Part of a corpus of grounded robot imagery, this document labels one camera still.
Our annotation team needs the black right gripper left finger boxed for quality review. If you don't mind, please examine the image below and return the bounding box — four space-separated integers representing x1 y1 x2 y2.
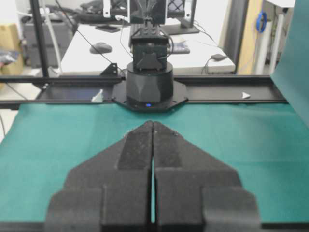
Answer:
45 121 153 232

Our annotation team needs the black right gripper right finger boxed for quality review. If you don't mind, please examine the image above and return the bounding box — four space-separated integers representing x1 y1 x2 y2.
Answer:
153 122 261 232

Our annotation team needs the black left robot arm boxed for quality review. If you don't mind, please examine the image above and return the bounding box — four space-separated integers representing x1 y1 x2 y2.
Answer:
43 0 186 232

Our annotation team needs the green cloth mat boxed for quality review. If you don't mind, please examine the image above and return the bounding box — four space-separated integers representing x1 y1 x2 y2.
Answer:
0 0 309 232

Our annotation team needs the black computer mouse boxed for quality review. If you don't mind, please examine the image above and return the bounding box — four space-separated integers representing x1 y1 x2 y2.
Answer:
89 42 113 54

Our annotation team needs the black monitor stand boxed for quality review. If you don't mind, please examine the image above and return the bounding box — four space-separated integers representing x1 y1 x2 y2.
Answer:
159 18 200 35

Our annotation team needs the cardboard box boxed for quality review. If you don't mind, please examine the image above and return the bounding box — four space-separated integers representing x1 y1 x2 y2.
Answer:
0 24 24 75

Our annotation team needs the black vertical pole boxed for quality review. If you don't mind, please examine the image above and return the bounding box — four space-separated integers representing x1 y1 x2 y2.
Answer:
29 0 49 78

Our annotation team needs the black aluminium frame rail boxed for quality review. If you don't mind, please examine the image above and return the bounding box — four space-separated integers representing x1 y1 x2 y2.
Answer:
0 75 287 112

